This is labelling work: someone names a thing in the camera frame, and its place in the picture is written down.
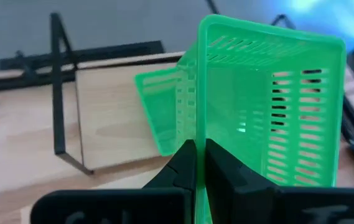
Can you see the black shelf side frame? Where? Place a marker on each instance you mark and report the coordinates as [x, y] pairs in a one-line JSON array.
[[57, 93], [278, 19]]

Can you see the green plastic slotted basket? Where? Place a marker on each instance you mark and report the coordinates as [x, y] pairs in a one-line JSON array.
[[242, 93]]

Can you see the black aluminium rig frame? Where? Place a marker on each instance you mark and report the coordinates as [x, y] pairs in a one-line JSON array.
[[8, 84]]

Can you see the black perforated metal bar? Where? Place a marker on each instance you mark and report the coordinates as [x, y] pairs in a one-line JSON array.
[[117, 49]]

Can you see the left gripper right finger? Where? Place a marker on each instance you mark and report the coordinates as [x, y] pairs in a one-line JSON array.
[[257, 205]]

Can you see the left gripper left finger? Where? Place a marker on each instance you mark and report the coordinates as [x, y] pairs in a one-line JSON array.
[[117, 207]]

